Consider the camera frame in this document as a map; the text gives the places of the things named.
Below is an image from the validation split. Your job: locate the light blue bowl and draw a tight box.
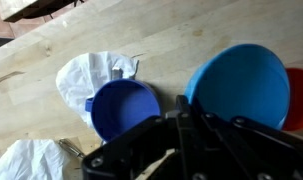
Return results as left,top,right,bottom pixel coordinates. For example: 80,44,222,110
184,44,290,130

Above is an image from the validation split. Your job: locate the crumpled white paper towel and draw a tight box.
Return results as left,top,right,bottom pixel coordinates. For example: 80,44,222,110
55,51,139,128

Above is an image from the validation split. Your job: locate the orange bowl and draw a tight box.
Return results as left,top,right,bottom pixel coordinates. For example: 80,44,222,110
283,68,303,131

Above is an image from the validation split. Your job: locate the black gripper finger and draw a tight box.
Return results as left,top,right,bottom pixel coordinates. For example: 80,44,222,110
176,95,203,167

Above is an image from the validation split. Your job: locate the dark blue measuring cup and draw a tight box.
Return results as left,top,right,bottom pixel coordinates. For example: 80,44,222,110
85,79,162,142

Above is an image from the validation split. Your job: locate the metal utensil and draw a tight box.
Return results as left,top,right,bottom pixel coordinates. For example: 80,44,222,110
58,139,85,158

